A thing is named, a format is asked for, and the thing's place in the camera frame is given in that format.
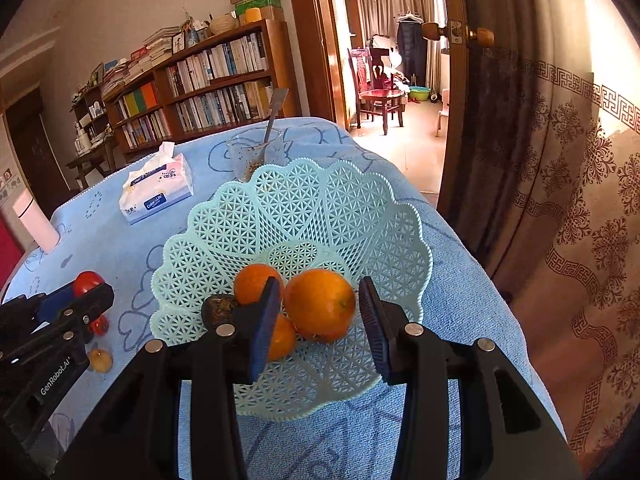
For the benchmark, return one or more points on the white tissue pack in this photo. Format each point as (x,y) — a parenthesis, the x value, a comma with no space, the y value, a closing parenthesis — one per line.
(155,190)

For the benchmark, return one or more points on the red wooden table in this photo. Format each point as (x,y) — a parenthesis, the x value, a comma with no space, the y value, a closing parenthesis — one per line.
(382,102)

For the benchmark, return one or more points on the green plastic basin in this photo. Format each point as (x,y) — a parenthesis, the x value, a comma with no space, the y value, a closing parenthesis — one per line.
(419,94)

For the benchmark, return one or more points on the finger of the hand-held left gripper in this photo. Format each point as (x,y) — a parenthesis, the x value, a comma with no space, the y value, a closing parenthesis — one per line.
(90,305)
(52,305)

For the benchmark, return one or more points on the dark brown avocado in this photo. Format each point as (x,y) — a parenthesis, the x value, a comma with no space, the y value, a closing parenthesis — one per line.
(217,310)

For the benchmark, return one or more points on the large smooth orange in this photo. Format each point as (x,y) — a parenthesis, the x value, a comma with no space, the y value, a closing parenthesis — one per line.
(320,305)

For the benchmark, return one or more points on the pink tumbler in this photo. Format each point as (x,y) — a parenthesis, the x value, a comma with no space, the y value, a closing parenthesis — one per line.
(35,222)

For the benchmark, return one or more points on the wooden bookshelf with books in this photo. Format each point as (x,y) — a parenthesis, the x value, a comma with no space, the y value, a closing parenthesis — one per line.
(200,90)

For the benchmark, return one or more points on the dark hanging clothes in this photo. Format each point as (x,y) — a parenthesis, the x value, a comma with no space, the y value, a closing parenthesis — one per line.
(412,52)

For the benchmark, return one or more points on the clear glass cup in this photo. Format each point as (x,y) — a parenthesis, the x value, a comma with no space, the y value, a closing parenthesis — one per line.
(250,155)

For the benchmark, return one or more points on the red tomato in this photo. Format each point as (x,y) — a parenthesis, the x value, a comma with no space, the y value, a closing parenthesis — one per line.
(87,281)
(100,326)

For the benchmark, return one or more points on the light blue printed tablecloth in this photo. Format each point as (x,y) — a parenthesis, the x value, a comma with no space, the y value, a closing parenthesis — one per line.
(125,250)

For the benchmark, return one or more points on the brass door knob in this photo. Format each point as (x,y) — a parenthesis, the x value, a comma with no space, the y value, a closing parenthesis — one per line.
(482,36)

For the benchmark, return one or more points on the small wooden side table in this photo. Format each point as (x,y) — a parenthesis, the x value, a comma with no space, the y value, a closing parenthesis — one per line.
(92,160)

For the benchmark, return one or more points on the teal plastic lattice basket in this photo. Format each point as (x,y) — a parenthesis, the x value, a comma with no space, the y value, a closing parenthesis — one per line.
(300,210)

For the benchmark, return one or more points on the small yellow-green fruit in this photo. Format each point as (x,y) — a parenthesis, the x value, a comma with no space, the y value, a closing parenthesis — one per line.
(101,361)

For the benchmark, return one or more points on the smooth round orange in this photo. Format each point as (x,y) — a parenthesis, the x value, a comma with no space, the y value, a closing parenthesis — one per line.
(252,282)

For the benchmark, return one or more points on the red wooden chair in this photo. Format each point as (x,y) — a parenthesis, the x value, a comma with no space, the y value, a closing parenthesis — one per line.
(367,75)

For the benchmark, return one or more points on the patterned beige curtain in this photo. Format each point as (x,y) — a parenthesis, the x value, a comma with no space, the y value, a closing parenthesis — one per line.
(590,240)

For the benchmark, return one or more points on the dark wooden door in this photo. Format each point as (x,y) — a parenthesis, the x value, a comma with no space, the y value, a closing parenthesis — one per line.
(35,150)

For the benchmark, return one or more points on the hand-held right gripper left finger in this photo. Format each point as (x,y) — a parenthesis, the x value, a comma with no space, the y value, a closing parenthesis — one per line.
(265,327)

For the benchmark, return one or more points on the rough-skinned mandarin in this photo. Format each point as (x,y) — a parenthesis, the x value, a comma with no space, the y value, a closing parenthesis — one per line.
(282,340)

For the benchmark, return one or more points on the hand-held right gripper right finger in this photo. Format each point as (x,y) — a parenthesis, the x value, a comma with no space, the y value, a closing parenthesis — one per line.
(372,330)

